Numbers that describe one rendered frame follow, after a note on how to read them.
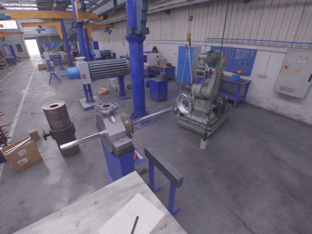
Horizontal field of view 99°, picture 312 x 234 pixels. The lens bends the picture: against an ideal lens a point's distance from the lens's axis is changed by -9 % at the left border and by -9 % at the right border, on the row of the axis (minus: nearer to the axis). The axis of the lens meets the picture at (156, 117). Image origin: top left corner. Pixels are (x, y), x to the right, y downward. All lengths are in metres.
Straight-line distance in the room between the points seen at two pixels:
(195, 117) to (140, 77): 1.66
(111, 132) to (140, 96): 2.18
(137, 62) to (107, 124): 2.12
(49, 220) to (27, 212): 1.40
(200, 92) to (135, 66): 1.57
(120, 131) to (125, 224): 0.86
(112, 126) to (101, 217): 0.83
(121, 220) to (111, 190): 0.30
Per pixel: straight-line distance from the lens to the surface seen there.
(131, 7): 3.49
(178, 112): 2.75
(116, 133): 1.62
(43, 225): 1.57
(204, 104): 3.57
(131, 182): 1.54
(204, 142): 1.82
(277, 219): 2.81
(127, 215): 1.37
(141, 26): 3.29
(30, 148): 3.51
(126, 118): 1.76
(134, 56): 3.45
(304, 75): 5.34
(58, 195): 2.87
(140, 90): 3.62
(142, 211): 1.38
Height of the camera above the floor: 2.09
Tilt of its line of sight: 29 degrees down
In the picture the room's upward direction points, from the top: straight up
